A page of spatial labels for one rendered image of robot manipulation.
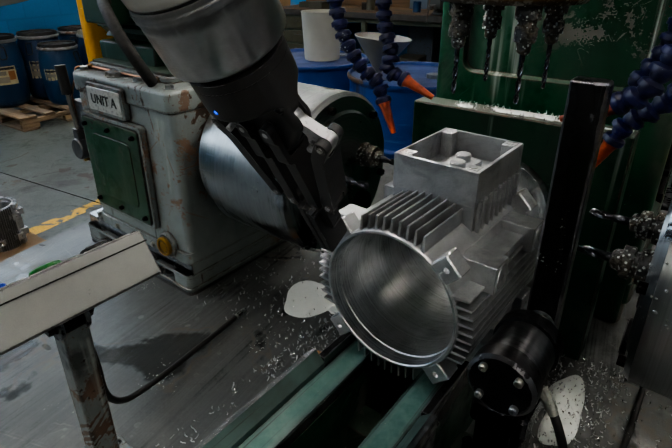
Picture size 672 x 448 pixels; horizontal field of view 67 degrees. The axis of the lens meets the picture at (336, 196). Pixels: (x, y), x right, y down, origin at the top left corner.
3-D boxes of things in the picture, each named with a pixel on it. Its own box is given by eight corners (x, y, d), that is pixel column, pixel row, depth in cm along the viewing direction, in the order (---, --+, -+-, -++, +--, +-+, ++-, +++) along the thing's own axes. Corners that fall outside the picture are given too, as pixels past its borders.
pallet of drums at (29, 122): (96, 93, 571) (82, 23, 540) (142, 103, 530) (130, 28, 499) (-20, 118, 480) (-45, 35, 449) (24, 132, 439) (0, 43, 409)
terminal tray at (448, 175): (438, 179, 68) (443, 126, 65) (517, 200, 62) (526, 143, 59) (388, 210, 59) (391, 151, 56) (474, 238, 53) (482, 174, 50)
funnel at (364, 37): (369, 84, 242) (371, 28, 232) (417, 90, 232) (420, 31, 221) (344, 95, 222) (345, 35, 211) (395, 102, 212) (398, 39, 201)
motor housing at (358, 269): (405, 266, 77) (413, 146, 69) (531, 316, 66) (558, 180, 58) (318, 335, 62) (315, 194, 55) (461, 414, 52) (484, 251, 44)
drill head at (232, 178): (255, 176, 110) (246, 57, 100) (402, 224, 90) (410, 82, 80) (155, 218, 92) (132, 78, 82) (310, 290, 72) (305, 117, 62)
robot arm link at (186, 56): (190, -64, 36) (228, 10, 41) (98, 11, 32) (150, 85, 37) (285, -68, 31) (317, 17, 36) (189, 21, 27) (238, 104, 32)
